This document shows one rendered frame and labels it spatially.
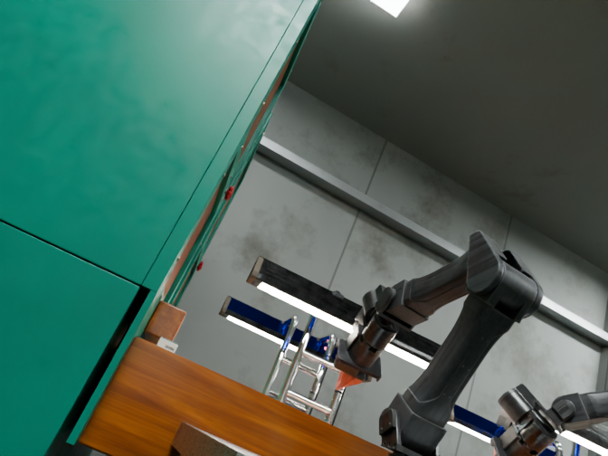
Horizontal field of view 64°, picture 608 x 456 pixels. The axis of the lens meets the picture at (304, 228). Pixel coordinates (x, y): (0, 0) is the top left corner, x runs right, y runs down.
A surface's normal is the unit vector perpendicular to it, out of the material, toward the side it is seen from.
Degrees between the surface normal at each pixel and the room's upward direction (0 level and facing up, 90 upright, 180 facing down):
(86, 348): 90
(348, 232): 90
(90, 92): 90
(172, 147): 90
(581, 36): 180
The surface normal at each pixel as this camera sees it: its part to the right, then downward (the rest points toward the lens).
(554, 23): -0.36, 0.84
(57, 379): 0.29, -0.32
